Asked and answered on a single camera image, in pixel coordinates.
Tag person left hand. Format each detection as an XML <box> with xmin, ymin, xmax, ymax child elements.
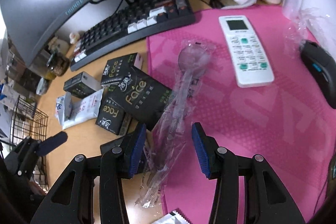
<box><xmin>29</xmin><ymin>181</ymin><xmax>46</xmax><ymax>196</ymax></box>

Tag white blue wipes pack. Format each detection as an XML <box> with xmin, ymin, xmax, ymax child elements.
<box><xmin>55</xmin><ymin>92</ymin><xmax>72</xmax><ymax>126</ymax></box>

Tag small ceramic bowl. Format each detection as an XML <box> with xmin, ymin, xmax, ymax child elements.
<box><xmin>36</xmin><ymin>78</ymin><xmax>50</xmax><ymax>96</ymax></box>

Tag white wet wipes pack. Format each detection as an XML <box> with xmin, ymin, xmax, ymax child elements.
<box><xmin>62</xmin><ymin>89</ymin><xmax>104</xmax><ymax>130</ymax></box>

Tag white sachet packet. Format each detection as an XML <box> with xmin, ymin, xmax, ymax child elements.
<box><xmin>152</xmin><ymin>210</ymin><xmax>189</xmax><ymax>224</ymax></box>

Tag pink desk mat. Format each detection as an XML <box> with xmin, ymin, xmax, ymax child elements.
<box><xmin>147</xmin><ymin>6</ymin><xmax>335</xmax><ymax>220</ymax></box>

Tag dark glass jar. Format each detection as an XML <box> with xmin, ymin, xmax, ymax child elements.
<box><xmin>46</xmin><ymin>51</ymin><xmax>70</xmax><ymax>77</ymax></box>

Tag white remote control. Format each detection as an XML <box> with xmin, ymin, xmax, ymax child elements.
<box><xmin>219</xmin><ymin>15</ymin><xmax>274</xmax><ymax>88</ymax></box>

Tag small duck figurine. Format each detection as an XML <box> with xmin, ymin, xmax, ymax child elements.
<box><xmin>69</xmin><ymin>32</ymin><xmax>80</xmax><ymax>44</ymax></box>

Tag black computer mouse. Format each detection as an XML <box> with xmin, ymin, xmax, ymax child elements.
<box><xmin>299</xmin><ymin>40</ymin><xmax>336</xmax><ymax>109</ymax></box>

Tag black mechanical keyboard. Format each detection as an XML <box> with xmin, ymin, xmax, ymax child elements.
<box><xmin>70</xmin><ymin>0</ymin><xmax>196</xmax><ymax>72</ymax></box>

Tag clear crumpled plastic bag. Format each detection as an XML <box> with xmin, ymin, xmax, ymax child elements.
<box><xmin>282</xmin><ymin>0</ymin><xmax>335</xmax><ymax>58</ymax></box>

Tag black wire basket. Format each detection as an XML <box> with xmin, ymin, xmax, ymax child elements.
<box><xmin>0</xmin><ymin>94</ymin><xmax>50</xmax><ymax>193</ymax></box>

